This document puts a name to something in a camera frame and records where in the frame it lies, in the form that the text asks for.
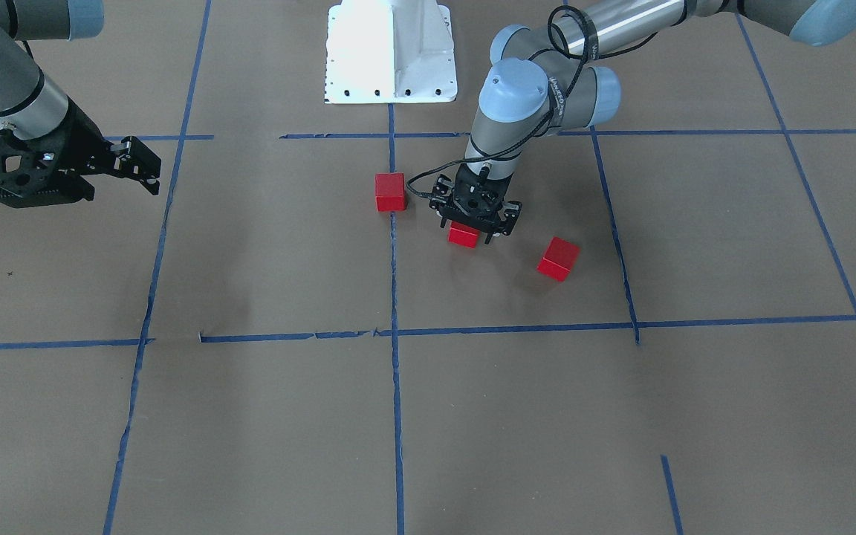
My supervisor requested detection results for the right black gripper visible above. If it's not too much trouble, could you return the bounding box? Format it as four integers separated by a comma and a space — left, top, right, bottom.
42, 104, 162, 195

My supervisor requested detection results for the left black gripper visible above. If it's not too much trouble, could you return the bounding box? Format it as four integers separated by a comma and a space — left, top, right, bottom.
435, 165, 519, 244

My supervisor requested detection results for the red cube block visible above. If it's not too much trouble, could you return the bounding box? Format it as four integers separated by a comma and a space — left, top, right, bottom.
374, 172, 407, 213
536, 236, 581, 283
447, 222, 480, 248

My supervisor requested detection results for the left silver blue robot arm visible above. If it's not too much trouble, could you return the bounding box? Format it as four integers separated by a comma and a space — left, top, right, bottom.
419, 1, 856, 239

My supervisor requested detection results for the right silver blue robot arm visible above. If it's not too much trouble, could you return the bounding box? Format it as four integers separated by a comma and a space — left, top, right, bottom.
0, 1, 162, 209

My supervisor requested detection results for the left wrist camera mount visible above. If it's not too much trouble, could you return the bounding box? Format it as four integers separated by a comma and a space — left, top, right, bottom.
429, 170, 522, 243

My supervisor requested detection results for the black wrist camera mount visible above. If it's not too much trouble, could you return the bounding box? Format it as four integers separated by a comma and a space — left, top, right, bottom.
0, 129, 95, 209

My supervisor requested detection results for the camera black cable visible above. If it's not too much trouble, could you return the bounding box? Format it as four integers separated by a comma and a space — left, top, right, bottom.
404, 6, 598, 198

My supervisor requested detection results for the white camera stand pole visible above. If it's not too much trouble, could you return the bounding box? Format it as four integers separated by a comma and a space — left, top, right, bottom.
324, 1, 458, 105

